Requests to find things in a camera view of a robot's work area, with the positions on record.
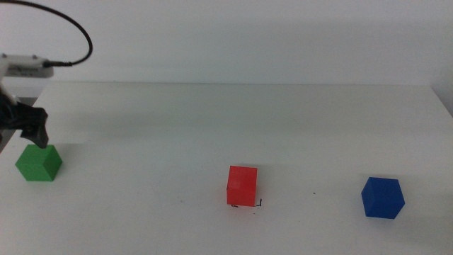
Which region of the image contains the blue cube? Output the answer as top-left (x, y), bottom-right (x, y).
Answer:
top-left (360, 176), bottom-right (406, 220)

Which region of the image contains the red cube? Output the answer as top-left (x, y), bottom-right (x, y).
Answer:
top-left (226, 165), bottom-right (258, 208)

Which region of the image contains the black camera cable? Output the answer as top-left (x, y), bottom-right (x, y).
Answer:
top-left (0, 0), bottom-right (94, 68)

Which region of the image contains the green cube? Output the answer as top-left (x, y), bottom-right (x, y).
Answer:
top-left (14, 143), bottom-right (64, 183)

